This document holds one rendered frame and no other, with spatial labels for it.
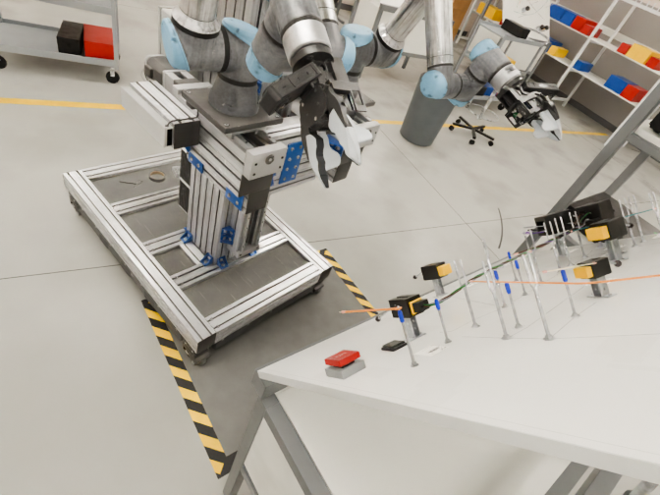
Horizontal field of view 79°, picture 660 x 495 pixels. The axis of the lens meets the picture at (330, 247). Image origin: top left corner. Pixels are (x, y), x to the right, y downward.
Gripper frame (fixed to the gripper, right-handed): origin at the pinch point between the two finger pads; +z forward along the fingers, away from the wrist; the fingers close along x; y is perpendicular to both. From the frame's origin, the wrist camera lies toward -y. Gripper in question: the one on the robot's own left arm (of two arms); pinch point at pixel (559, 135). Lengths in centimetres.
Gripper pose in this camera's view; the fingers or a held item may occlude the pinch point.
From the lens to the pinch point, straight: 133.7
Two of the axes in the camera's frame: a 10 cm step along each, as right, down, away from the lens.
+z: 5.2, 8.3, -2.0
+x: 1.6, -3.3, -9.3
